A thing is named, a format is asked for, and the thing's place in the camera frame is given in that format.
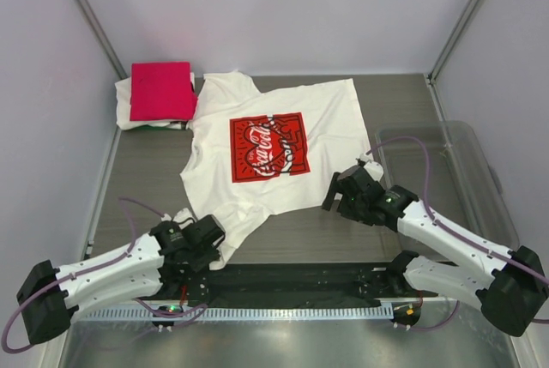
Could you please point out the aluminium front rail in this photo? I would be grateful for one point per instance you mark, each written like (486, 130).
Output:
(110, 286)

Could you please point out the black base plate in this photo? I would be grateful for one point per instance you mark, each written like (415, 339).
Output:
(371, 279)

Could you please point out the white slotted cable duct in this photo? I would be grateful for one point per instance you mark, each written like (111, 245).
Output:
(120, 313)

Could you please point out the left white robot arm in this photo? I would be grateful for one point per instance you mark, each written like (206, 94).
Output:
(52, 298)

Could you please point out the folded green t-shirt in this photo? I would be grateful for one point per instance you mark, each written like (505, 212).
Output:
(179, 125)

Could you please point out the right aluminium frame post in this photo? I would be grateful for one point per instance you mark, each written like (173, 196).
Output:
(465, 18)

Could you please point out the left aluminium frame post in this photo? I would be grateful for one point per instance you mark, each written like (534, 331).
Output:
(99, 33)

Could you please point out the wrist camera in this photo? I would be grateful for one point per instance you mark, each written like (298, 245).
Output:
(183, 217)
(373, 168)

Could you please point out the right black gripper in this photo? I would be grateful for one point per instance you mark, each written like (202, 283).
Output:
(335, 187)

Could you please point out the aluminium frame post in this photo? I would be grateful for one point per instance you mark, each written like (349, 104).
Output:
(465, 18)
(99, 33)

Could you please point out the clear plastic bin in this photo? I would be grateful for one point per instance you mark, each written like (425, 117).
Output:
(461, 187)

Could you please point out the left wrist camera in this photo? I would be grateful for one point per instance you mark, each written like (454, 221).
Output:
(183, 217)

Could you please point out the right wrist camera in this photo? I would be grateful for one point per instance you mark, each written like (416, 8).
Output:
(373, 168)

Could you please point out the folded white t-shirt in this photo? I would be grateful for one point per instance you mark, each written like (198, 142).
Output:
(123, 104)

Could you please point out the white Coca-Cola t-shirt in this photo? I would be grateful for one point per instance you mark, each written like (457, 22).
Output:
(255, 154)

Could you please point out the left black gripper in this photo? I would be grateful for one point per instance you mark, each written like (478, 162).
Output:
(211, 254)

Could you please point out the folded pink t-shirt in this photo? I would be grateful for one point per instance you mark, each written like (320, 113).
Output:
(161, 92)

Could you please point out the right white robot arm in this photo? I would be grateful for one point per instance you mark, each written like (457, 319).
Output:
(508, 287)

